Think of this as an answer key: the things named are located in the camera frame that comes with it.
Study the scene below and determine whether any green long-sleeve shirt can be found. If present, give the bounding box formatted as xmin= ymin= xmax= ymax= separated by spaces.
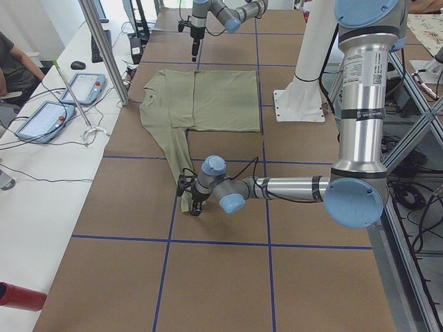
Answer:
xmin=138 ymin=68 xmax=261 ymax=213

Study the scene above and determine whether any black computer mouse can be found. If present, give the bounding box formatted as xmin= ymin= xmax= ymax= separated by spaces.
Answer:
xmin=70 ymin=61 xmax=86 ymax=70

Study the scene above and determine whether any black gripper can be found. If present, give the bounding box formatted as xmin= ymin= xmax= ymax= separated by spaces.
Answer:
xmin=191 ymin=26 xmax=205 ymax=62
xmin=190 ymin=188 xmax=208 ymax=216

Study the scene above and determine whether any aluminium frame post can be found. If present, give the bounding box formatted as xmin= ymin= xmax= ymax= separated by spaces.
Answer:
xmin=78 ymin=0 xmax=129 ymax=106

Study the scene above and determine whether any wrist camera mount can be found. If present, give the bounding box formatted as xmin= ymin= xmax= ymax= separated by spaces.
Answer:
xmin=176 ymin=168 xmax=198 ymax=197
xmin=178 ymin=15 xmax=192 ymax=33

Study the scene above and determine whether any seated person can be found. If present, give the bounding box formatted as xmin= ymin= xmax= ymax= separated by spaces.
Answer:
xmin=1 ymin=33 xmax=45 ymax=107

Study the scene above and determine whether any aluminium side frame rail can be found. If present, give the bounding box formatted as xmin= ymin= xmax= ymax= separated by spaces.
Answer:
xmin=369 ymin=52 xmax=442 ymax=331

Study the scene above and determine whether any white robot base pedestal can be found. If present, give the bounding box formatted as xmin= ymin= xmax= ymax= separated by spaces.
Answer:
xmin=273 ymin=0 xmax=338 ymax=122

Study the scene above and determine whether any black power adapter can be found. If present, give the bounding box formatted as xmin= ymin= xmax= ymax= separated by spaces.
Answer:
xmin=129 ymin=37 xmax=143 ymax=64

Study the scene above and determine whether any black keyboard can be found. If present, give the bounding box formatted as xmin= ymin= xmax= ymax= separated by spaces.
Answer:
xmin=91 ymin=29 xmax=114 ymax=64

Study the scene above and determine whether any blue teach pendant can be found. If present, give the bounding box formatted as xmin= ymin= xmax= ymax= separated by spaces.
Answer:
xmin=69 ymin=73 xmax=106 ymax=106
xmin=15 ymin=101 xmax=75 ymax=143

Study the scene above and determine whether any near blue teach pendant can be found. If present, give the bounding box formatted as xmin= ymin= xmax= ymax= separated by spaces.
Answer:
xmin=15 ymin=101 xmax=75 ymax=143

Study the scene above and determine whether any far blue teach pendant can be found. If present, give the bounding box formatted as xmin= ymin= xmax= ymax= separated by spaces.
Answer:
xmin=69 ymin=73 xmax=106 ymax=106

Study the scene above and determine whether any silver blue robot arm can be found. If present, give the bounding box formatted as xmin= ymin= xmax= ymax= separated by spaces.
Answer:
xmin=181 ymin=1 xmax=409 ymax=228
xmin=189 ymin=0 xmax=268 ymax=62

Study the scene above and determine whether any grabber stick green tip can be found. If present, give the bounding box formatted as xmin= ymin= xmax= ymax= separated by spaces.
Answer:
xmin=52 ymin=59 xmax=110 ymax=146

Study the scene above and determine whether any red cylinder bottle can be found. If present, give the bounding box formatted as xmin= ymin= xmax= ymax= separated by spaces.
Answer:
xmin=1 ymin=282 xmax=47 ymax=311

